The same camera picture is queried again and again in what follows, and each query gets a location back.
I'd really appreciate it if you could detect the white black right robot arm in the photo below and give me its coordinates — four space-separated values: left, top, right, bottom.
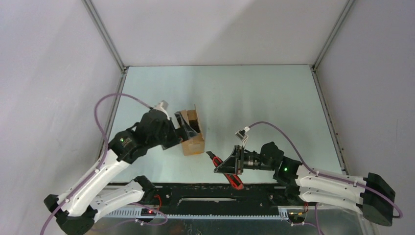
214 142 395 227

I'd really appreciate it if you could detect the red black utility knife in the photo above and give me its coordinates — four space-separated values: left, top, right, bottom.
206 150 245 191

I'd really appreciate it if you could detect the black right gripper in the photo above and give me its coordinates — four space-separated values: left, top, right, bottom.
214 145 276 175

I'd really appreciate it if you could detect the aluminium frame post right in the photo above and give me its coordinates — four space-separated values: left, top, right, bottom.
311 0 356 72

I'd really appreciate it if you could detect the brown cardboard express box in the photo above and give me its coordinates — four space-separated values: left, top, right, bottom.
180 105 205 156

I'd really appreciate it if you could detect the aluminium frame post left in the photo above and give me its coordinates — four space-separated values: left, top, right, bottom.
81 0 127 73

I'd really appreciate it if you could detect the grey cable duct rail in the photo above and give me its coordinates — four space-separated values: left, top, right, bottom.
104 207 288 219

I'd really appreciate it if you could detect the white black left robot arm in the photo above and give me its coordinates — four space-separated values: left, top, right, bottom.
44 108 199 235

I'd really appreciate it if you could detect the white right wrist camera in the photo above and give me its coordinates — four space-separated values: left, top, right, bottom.
235 126 250 147

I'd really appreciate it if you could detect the aluminium frame post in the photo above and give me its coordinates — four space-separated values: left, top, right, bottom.
81 0 127 73
311 0 356 72

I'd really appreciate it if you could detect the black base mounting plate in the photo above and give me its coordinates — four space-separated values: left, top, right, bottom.
133 176 304 215

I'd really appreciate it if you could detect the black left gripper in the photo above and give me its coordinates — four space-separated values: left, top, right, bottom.
149 111 197 150

